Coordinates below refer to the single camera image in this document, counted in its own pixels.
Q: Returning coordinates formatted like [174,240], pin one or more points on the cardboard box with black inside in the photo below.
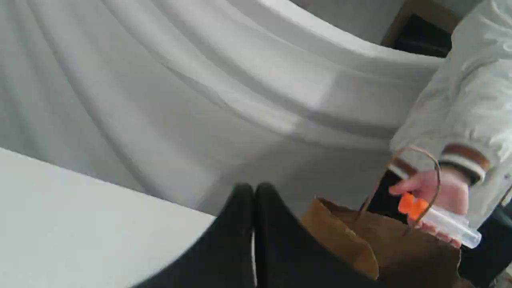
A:
[422,27]

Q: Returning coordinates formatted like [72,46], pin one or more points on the person's hand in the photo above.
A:
[453,194]

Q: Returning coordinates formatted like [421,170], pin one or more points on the white backdrop cloth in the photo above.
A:
[181,99]

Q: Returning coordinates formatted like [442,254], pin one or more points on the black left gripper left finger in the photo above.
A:
[222,256]

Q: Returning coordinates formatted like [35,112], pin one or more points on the person in white jacket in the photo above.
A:
[463,117]

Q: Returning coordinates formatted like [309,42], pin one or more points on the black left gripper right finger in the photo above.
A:
[288,256]

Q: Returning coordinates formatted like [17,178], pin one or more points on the clear tube with orange cap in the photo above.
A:
[452,225]

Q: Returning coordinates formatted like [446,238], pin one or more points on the brown paper bag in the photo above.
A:
[384,249]

